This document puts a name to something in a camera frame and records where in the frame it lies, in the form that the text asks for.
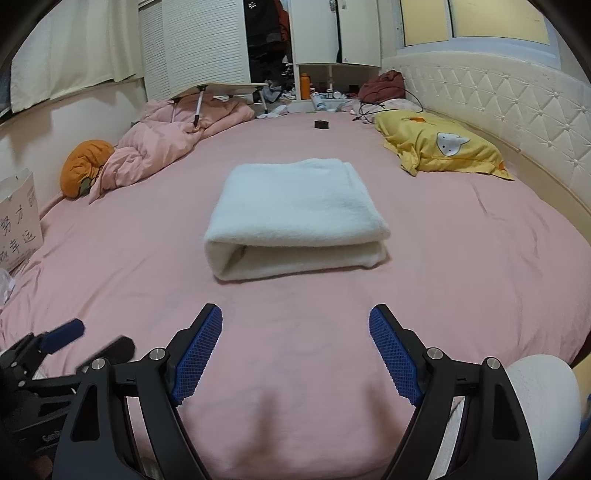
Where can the pink bed sheet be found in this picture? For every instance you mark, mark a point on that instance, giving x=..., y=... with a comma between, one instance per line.
x=295, y=388

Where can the orange round cushion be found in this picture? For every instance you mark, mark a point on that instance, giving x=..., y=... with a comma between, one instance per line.
x=82, y=167

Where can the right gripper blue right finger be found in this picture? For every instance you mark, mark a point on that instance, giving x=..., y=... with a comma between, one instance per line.
x=493, y=440

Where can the white knitted cardigan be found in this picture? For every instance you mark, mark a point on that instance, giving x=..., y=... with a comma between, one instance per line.
x=281, y=219

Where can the white louvered wardrobe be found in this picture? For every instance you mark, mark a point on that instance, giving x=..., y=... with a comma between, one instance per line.
x=337, y=43

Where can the paper bag with characters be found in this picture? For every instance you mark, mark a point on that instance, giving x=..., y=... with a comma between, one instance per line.
x=20, y=229

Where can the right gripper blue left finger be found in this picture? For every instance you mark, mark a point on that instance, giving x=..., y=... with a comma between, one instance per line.
x=97, y=440

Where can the yellow pillow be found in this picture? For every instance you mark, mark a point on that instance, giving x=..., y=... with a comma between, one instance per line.
x=430, y=143

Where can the orange bottle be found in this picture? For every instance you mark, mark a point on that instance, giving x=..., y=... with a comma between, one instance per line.
x=305, y=84

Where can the folding lap table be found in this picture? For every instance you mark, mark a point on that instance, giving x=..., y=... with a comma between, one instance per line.
x=216, y=89

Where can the clear plastic bag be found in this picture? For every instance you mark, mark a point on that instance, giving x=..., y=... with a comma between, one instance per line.
x=7, y=284

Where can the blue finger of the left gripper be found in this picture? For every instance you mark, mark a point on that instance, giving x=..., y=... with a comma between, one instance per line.
x=120, y=350
x=21, y=361

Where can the cream curtain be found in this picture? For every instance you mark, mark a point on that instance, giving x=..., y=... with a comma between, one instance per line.
x=78, y=45

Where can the dark red bag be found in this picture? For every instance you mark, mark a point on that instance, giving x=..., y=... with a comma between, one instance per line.
x=387, y=86

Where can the cream padded headboard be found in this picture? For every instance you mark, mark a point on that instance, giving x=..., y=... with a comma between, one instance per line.
x=538, y=116

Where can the pink quilted blanket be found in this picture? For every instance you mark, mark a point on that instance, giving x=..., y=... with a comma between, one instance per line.
x=167, y=130

